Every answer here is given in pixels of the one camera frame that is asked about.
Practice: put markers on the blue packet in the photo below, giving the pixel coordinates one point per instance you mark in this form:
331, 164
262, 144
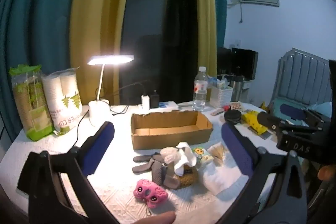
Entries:
213, 80

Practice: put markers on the white desk lamp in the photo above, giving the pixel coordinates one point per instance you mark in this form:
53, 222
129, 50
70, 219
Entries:
98, 111

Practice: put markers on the straw-coloured fibre bundle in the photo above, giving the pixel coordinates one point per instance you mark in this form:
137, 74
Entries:
218, 153

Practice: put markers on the clear water bottle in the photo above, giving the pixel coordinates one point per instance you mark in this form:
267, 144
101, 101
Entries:
200, 92

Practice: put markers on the checkered card box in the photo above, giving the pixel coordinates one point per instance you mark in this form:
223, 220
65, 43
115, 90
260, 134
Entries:
235, 105

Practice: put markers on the black round zip case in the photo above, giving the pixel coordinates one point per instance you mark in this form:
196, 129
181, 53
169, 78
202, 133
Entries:
232, 116

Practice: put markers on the green pack of paper cups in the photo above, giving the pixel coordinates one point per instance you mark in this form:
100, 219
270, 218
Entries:
30, 108

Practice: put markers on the white plastic basket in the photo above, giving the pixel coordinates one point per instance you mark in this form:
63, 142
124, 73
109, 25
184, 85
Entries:
220, 96

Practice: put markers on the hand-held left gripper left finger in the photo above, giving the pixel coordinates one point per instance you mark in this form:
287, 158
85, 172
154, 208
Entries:
97, 150

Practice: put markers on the white tissue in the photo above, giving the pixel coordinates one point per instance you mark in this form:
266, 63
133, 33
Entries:
185, 158

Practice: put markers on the teal curtain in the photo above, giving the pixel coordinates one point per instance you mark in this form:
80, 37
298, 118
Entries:
34, 16
219, 3

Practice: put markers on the cardboard box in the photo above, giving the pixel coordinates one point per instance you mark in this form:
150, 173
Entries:
170, 134

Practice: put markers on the white charger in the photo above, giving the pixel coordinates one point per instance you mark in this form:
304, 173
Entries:
145, 102

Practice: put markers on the person's right hand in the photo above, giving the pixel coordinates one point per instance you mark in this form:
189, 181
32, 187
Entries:
325, 172

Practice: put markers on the yellow snack packet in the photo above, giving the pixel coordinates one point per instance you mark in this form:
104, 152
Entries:
253, 121

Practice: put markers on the steel thermos flask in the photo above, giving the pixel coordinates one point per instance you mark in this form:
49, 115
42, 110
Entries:
237, 88

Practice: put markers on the dark window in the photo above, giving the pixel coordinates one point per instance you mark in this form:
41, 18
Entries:
162, 29

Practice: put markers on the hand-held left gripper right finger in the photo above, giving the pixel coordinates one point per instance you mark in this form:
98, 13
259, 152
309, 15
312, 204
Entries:
236, 150

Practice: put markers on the black charger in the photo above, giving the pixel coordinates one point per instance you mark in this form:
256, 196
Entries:
154, 99

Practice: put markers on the white pack of paper cups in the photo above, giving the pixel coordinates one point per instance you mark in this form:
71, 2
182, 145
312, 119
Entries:
61, 103

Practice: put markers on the pink plush toy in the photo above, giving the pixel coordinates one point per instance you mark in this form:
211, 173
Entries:
149, 191

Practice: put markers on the yellow curtain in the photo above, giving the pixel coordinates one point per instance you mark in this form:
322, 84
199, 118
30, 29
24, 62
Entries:
97, 16
206, 16

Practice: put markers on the small yellow toy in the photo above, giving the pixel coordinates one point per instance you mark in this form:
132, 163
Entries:
264, 106

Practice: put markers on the silver flat item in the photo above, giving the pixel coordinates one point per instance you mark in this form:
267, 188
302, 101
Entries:
263, 136

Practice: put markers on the pink folding knife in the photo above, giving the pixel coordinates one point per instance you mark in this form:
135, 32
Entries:
216, 112

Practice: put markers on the cartoon print tissue pack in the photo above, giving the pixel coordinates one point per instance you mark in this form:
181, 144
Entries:
202, 155

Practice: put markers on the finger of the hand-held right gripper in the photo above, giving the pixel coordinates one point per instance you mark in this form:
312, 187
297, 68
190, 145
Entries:
267, 120
291, 111

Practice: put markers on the small red item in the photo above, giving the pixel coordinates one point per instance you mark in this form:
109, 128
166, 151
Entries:
225, 108

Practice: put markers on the brown loofah sponge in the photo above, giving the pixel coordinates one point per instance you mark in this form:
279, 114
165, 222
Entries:
187, 179

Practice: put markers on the white power strip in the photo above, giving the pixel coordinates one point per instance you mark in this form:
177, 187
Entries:
168, 106

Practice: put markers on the white fluffy ball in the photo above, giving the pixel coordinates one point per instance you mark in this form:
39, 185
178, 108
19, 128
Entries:
169, 154

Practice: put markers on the grey knitted cloth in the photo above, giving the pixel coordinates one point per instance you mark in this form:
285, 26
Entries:
157, 171

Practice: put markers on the grey padded headboard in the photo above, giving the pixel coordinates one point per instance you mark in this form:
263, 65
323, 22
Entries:
299, 74

